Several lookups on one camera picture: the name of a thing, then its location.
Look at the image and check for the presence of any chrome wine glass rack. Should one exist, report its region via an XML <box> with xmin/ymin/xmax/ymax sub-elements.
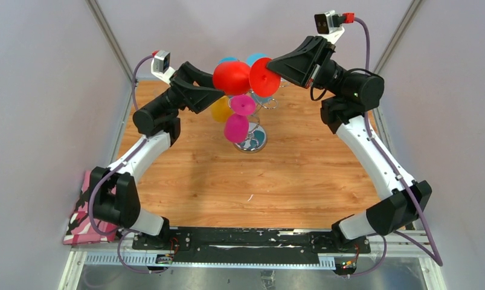
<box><xmin>233</xmin><ymin>90</ymin><xmax>278</xmax><ymax>153</ymax></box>

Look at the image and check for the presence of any left blue wine glass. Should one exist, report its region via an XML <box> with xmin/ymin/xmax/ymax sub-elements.
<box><xmin>218</xmin><ymin>57</ymin><xmax>238</xmax><ymax>64</ymax></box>

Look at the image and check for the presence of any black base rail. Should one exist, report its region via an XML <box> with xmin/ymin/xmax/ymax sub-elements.
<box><xmin>82</xmin><ymin>225</ymin><xmax>437</xmax><ymax>277</ymax></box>

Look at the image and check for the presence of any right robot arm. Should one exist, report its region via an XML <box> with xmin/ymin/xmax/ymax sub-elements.
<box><xmin>266</xmin><ymin>36</ymin><xmax>432</xmax><ymax>253</ymax></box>

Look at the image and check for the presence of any blue wine glass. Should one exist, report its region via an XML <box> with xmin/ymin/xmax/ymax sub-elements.
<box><xmin>218</xmin><ymin>57</ymin><xmax>238</xmax><ymax>64</ymax></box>
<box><xmin>245</xmin><ymin>53</ymin><xmax>268</xmax><ymax>66</ymax></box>

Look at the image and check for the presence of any right blue wine glass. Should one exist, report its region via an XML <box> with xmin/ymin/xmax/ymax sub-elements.
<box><xmin>245</xmin><ymin>53</ymin><xmax>268</xmax><ymax>66</ymax></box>

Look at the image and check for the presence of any pink camouflage cloth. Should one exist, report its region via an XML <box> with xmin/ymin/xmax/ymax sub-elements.
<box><xmin>63</xmin><ymin>171</ymin><xmax>116</xmax><ymax>246</ymax></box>

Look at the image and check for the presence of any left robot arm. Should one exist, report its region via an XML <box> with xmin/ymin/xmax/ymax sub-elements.
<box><xmin>88</xmin><ymin>62</ymin><xmax>225</xmax><ymax>250</ymax></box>

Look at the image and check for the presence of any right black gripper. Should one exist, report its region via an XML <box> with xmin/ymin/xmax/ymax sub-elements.
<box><xmin>264</xmin><ymin>36</ymin><xmax>350</xmax><ymax>98</ymax></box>

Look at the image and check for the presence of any red wine glass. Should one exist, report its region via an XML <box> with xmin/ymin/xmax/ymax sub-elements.
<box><xmin>213</xmin><ymin>57</ymin><xmax>281</xmax><ymax>97</ymax></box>

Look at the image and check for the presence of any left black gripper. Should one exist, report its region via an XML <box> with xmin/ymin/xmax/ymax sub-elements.
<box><xmin>153</xmin><ymin>63</ymin><xmax>229</xmax><ymax>118</ymax></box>

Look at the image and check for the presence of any yellow wine glass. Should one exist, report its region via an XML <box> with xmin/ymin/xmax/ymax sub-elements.
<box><xmin>210</xmin><ymin>96</ymin><xmax>234</xmax><ymax>123</ymax></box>

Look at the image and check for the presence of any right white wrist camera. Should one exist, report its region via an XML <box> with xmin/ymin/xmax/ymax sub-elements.
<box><xmin>314</xmin><ymin>10</ymin><xmax>347</xmax><ymax>44</ymax></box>

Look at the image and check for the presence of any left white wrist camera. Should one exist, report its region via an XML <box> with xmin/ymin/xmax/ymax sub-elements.
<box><xmin>150</xmin><ymin>50</ymin><xmax>176</xmax><ymax>85</ymax></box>

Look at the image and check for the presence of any pink wine glass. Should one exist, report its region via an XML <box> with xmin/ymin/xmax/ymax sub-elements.
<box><xmin>223</xmin><ymin>94</ymin><xmax>256</xmax><ymax>143</ymax></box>

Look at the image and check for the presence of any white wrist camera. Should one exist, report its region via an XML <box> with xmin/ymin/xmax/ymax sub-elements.
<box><xmin>314</xmin><ymin>10</ymin><xmax>347</xmax><ymax>44</ymax></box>
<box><xmin>150</xmin><ymin>50</ymin><xmax>176</xmax><ymax>85</ymax></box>

